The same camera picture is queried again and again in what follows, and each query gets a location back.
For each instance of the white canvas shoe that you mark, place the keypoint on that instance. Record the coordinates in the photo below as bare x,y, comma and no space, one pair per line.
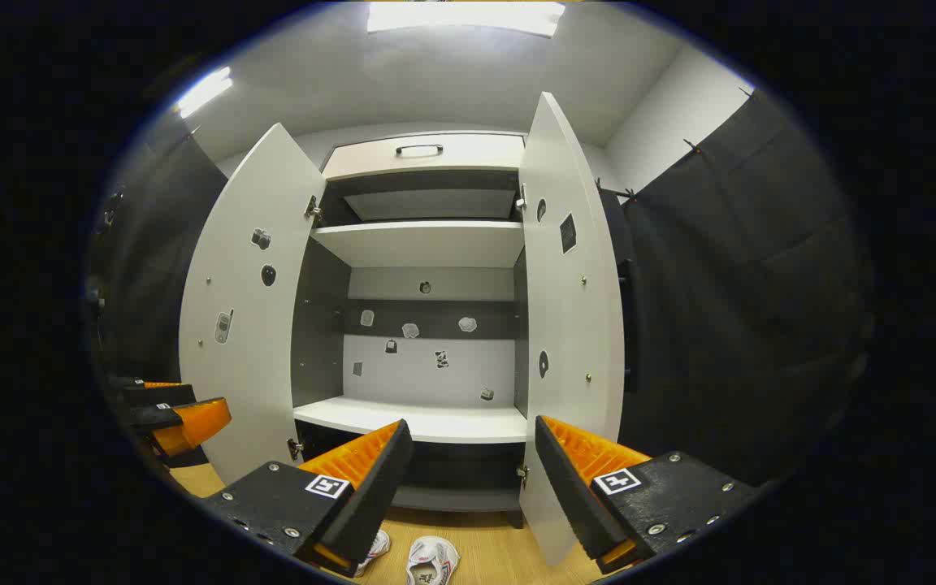
377,546
433,561

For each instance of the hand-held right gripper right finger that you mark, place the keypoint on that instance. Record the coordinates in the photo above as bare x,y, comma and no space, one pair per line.
569,496

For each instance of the large ceiling light panel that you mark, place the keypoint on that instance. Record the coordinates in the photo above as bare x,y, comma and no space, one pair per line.
468,16

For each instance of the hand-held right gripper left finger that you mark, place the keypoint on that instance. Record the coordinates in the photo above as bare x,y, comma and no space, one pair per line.
379,496

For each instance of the white cabinet drawer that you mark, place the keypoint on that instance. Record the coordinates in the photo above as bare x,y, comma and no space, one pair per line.
468,154

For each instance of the small ceiling light panel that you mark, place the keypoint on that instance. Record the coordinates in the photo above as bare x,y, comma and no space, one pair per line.
204,91

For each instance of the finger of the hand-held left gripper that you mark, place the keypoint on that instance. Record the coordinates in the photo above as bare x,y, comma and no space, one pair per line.
155,416
159,396

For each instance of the shoe cabinet door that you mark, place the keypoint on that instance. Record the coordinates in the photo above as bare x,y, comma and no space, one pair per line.
569,325
249,366

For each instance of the black backdrop cloth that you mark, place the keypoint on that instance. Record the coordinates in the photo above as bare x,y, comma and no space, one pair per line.
610,244
159,244
744,309

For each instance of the white shoe cabinet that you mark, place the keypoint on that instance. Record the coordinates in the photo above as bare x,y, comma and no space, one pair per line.
427,418

